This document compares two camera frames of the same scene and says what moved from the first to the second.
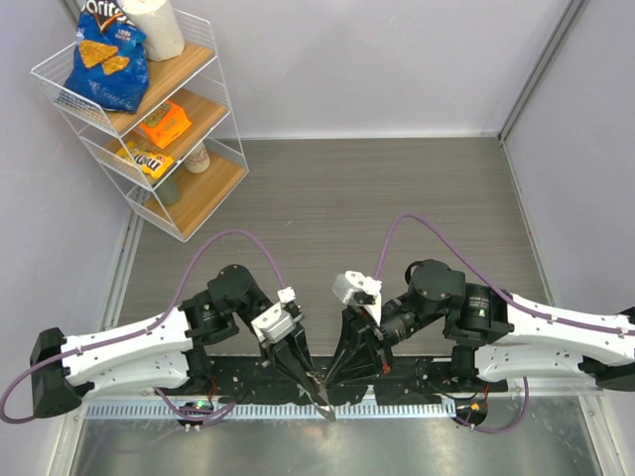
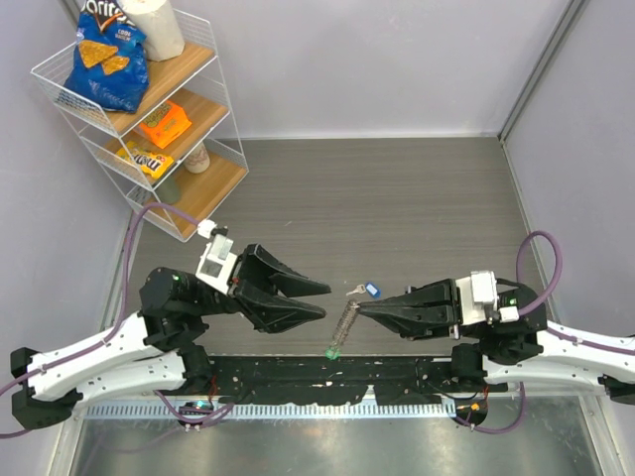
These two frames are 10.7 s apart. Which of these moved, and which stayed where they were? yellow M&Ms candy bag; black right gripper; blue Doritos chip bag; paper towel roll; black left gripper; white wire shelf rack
Moved: black left gripper; black right gripper
Stayed: blue Doritos chip bag; yellow M&Ms candy bag; paper towel roll; white wire shelf rack
